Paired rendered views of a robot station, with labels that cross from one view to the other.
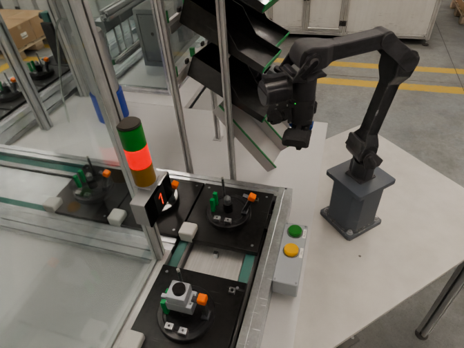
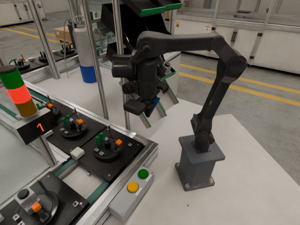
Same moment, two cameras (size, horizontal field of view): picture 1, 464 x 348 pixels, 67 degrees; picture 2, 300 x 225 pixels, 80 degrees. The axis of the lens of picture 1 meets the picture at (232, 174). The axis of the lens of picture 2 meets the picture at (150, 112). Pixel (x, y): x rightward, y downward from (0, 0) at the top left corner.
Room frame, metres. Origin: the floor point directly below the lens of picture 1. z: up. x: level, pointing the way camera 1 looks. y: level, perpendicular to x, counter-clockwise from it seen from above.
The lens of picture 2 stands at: (0.24, -0.31, 1.62)
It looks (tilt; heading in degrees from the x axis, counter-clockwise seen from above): 37 degrees down; 14
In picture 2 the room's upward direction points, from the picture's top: straight up
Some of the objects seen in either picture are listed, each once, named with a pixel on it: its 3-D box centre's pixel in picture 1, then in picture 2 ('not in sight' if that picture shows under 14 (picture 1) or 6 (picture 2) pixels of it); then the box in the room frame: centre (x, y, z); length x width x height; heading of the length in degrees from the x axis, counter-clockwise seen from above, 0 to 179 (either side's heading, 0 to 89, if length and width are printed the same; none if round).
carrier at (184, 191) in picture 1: (155, 192); (72, 123); (0.82, 0.25, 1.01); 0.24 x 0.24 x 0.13; 71
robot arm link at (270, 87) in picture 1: (287, 76); (132, 59); (0.71, -0.14, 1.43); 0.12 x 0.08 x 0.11; 104
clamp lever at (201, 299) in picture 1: (200, 304); (38, 210); (0.40, 0.09, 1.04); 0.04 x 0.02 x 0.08; 71
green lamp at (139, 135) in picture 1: (132, 134); (11, 77); (0.60, 0.20, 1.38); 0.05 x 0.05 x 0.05
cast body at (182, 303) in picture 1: (177, 295); (25, 197); (0.42, 0.15, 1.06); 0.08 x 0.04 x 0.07; 72
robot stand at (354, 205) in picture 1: (354, 197); (197, 161); (0.77, -0.39, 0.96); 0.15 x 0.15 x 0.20; 26
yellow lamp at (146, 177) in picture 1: (143, 172); (25, 106); (0.60, 0.20, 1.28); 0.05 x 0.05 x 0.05
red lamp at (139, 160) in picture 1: (137, 154); (18, 93); (0.60, 0.20, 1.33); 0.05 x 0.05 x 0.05
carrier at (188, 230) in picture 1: (227, 204); (106, 143); (0.74, 0.02, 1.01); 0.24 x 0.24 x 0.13; 71
